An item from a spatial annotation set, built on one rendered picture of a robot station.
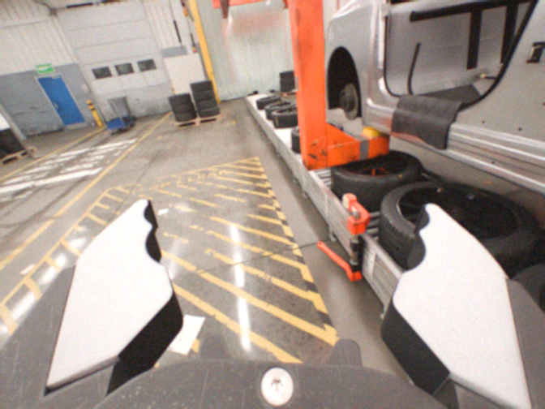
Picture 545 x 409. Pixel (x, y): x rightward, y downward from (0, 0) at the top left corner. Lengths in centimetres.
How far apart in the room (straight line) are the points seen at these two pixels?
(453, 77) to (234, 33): 1073
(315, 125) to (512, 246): 122
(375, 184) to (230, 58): 1103
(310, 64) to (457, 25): 107
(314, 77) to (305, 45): 19
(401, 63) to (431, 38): 23
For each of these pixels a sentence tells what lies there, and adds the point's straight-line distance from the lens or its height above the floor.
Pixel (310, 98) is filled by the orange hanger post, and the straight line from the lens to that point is 174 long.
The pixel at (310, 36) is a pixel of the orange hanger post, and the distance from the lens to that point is 173.
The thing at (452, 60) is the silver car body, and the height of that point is 111.
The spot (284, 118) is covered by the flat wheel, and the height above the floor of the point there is 44.
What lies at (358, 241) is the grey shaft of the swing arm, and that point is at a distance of 142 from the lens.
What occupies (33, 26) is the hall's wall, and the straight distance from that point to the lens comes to 1402.
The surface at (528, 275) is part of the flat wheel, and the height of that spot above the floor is 50.
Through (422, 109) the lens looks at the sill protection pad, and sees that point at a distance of 161.
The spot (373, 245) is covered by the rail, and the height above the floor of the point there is 39.
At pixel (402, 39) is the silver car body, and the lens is 209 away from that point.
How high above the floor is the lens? 130
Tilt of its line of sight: 31 degrees down
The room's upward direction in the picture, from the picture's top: 10 degrees counter-clockwise
